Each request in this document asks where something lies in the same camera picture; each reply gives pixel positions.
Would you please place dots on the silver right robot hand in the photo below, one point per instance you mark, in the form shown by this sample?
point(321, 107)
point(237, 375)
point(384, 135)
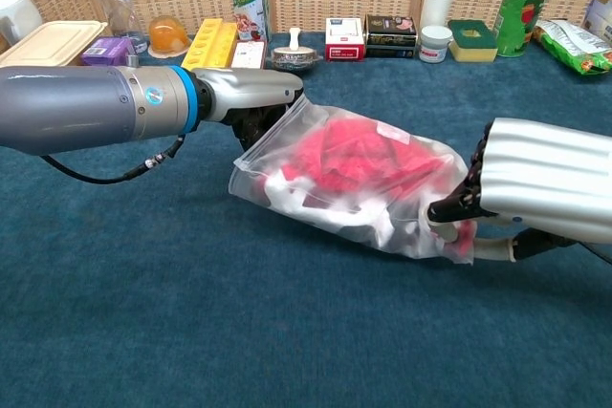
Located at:
point(545, 178)

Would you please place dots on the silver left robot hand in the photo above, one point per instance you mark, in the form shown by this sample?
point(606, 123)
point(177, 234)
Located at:
point(248, 88)

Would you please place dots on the frosted plastic zip bag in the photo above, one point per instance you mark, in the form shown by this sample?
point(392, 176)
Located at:
point(268, 178)

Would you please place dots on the red white patterned garment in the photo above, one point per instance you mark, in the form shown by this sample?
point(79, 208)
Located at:
point(354, 155)

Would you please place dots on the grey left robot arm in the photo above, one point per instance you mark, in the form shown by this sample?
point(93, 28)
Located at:
point(72, 102)

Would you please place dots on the green white snack bag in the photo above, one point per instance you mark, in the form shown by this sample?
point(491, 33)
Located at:
point(574, 45)

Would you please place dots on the white blue rice bag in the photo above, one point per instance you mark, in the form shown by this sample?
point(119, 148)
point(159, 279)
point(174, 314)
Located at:
point(601, 16)

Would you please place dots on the maroon box with pink label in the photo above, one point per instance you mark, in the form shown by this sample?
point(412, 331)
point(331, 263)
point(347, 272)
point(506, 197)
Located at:
point(248, 54)

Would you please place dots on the dark patterned bowl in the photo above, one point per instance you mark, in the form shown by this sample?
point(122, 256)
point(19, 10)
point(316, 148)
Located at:
point(291, 64)

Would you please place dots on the yellow plastic mould tray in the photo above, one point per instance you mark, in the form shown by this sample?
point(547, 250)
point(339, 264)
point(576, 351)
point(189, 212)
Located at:
point(210, 47)

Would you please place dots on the white rice spoon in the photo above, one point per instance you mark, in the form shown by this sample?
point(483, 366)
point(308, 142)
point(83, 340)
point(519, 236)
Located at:
point(295, 37)

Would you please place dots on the white green cylindrical can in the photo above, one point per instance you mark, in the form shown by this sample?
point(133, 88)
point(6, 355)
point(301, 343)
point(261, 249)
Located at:
point(248, 2)

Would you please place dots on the orange jelly cup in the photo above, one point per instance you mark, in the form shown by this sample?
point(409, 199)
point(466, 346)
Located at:
point(167, 35)

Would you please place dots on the red white small box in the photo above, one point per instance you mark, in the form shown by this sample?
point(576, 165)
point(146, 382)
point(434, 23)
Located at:
point(344, 35)

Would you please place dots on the purple small box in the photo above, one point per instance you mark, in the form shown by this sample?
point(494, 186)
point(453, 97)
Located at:
point(107, 52)

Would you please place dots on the black printed box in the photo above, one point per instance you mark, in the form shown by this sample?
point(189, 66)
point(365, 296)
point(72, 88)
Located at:
point(389, 35)

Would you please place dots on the green yellow sponge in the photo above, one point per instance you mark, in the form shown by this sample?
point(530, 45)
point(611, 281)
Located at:
point(473, 42)

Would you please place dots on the white small jar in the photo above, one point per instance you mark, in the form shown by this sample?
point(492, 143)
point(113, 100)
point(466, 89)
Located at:
point(435, 45)

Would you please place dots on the green chips tube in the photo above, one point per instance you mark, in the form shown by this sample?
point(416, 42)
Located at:
point(521, 6)

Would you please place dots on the white paper cup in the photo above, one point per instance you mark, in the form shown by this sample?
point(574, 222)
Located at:
point(436, 6)

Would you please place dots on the beige lidded food container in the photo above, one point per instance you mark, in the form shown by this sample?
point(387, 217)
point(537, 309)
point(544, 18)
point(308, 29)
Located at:
point(48, 45)

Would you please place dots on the blue carpet table cloth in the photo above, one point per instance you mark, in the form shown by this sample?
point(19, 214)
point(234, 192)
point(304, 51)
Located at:
point(239, 331)

